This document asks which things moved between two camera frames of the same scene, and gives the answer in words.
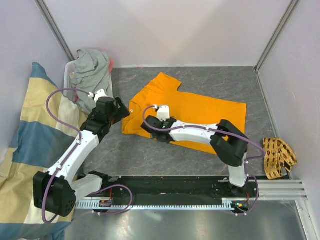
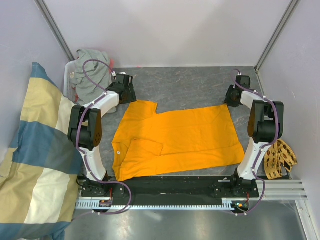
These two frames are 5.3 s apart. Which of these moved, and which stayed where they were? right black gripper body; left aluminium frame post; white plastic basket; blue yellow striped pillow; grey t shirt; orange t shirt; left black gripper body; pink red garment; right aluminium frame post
Moved: right black gripper body; left black gripper body; orange t shirt
Stayed: grey t shirt; blue yellow striped pillow; white plastic basket; left aluminium frame post; right aluminium frame post; pink red garment
